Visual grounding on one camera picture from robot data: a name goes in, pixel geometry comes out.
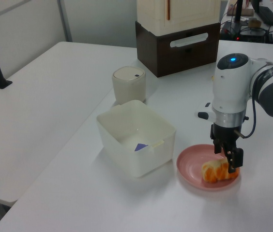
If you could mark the white plastic bin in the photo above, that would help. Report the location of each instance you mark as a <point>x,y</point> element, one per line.
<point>126,162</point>

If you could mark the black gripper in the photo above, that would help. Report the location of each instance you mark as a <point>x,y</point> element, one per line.
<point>226,134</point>

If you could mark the black monitor stand pole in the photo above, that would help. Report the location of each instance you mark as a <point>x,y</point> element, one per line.
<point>238,10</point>

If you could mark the small beige trash can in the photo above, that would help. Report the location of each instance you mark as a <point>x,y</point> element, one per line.
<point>129,89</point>

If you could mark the black device with red light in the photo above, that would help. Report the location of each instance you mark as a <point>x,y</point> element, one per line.
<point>250,33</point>

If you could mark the brown tape roll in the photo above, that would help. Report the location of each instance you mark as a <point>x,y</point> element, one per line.
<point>254,23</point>

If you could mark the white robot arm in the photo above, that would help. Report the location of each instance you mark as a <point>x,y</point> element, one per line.
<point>231,89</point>

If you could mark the grey partition post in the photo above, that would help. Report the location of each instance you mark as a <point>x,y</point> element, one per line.
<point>65,21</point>

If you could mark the dark brown drawer box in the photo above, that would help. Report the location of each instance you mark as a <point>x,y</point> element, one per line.
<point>175,58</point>

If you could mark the pink plate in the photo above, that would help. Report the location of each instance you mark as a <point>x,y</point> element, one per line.
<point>189,164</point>

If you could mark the black keyboard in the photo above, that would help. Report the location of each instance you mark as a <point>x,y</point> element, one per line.
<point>269,15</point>

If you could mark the purple card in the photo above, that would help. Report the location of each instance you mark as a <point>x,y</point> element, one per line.
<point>141,147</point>

